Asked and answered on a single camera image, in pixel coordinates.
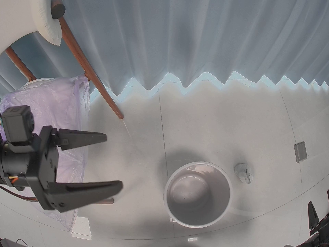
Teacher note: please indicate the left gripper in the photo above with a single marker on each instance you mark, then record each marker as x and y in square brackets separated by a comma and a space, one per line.
[45, 161]

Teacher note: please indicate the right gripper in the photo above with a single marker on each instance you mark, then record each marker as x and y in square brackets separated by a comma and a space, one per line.
[322, 226]

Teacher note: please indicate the purple plastic bag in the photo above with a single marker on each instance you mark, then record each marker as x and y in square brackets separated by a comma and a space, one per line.
[64, 104]

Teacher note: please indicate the white trash bin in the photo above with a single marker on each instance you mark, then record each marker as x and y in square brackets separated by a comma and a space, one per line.
[198, 189]

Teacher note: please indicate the crumpled white paper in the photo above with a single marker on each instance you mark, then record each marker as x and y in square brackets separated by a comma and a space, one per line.
[243, 173]

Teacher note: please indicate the wooden chair with white cushions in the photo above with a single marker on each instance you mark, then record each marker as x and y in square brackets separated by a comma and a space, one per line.
[77, 51]

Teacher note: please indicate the pale blue curtain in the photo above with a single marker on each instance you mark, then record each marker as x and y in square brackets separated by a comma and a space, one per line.
[180, 35]

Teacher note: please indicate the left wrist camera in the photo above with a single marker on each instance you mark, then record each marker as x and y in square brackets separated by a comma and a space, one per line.
[16, 123]

